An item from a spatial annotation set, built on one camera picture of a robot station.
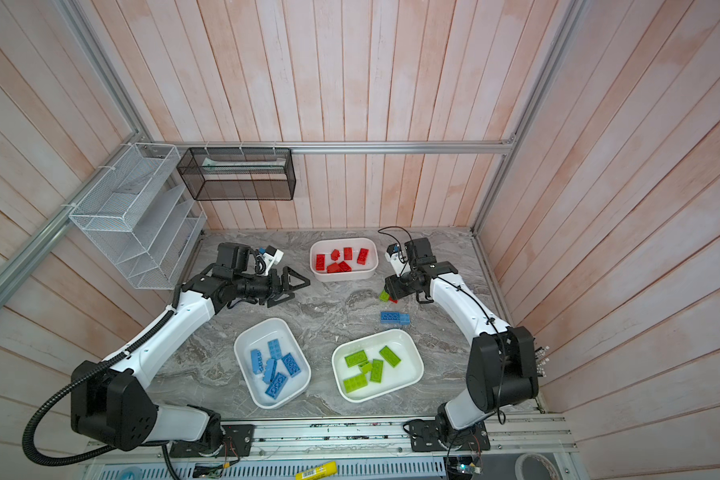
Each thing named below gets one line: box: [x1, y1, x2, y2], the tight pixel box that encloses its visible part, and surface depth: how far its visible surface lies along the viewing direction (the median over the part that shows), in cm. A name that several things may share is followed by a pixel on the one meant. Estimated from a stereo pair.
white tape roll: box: [514, 453, 560, 480], surface depth 70 cm
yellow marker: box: [295, 461, 338, 480], surface depth 69 cm
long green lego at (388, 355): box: [379, 345, 401, 368], surface depth 89 cm
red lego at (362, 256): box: [357, 248, 369, 265], surface depth 113 cm
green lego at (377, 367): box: [370, 358, 384, 383], surface depth 85 cm
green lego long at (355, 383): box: [343, 374, 369, 394], surface depth 83 cm
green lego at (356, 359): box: [344, 350, 369, 368], surface depth 88 cm
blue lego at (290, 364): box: [281, 352, 301, 377], surface depth 85 cm
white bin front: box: [332, 329, 424, 403], surface depth 87 cm
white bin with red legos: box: [309, 238, 379, 282], surface depth 112 cm
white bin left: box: [233, 317, 312, 409], surface depth 87 cm
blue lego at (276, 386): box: [265, 372, 288, 400], surface depth 82 cm
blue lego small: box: [267, 339, 283, 359], surface depth 90 cm
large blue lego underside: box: [380, 311, 401, 323], surface depth 97 cm
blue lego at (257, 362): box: [251, 349, 264, 375], surface depth 86 cm
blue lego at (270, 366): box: [262, 358, 277, 384], surface depth 85 cm
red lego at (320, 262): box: [316, 253, 326, 271], surface depth 109 cm
